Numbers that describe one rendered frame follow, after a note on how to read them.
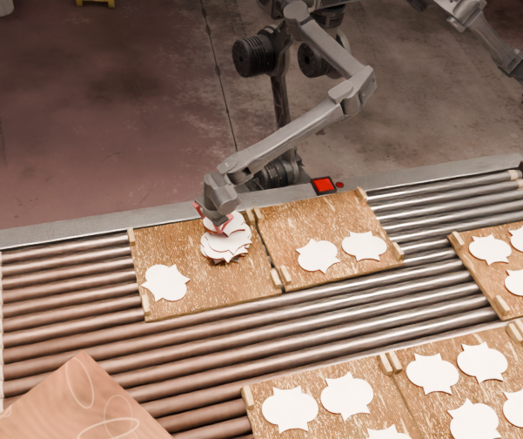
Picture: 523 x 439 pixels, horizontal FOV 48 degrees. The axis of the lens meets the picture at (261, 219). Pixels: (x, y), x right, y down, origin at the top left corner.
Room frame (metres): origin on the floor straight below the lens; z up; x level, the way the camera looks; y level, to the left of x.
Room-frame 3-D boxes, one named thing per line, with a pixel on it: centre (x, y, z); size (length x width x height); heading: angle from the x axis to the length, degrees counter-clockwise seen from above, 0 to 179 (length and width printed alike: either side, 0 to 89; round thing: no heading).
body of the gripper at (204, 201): (1.22, 0.15, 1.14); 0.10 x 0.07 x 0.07; 48
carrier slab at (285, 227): (1.33, -0.22, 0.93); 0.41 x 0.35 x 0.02; 114
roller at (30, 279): (1.35, -0.11, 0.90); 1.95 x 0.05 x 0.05; 112
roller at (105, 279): (1.30, -0.13, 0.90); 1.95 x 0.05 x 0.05; 112
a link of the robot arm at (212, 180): (1.22, 0.14, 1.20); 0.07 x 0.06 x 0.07; 33
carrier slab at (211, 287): (1.16, 0.17, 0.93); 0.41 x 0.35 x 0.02; 112
